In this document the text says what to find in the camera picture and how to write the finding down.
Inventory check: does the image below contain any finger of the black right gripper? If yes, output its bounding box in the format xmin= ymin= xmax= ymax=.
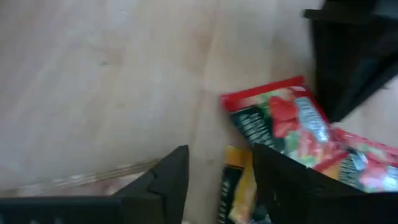
xmin=312 ymin=22 xmax=398 ymax=123

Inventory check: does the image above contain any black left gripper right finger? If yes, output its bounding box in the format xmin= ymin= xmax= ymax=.
xmin=251 ymin=144 xmax=371 ymax=224

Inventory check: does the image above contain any red strawberry tea packet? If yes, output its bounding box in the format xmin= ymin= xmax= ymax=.
xmin=310 ymin=126 xmax=398 ymax=194
xmin=218 ymin=75 xmax=333 ymax=170

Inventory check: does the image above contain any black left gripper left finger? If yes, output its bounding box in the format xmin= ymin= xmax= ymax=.
xmin=114 ymin=144 xmax=190 ymax=224

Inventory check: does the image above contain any yellow mango tea packet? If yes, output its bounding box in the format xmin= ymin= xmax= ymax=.
xmin=217 ymin=145 xmax=259 ymax=224

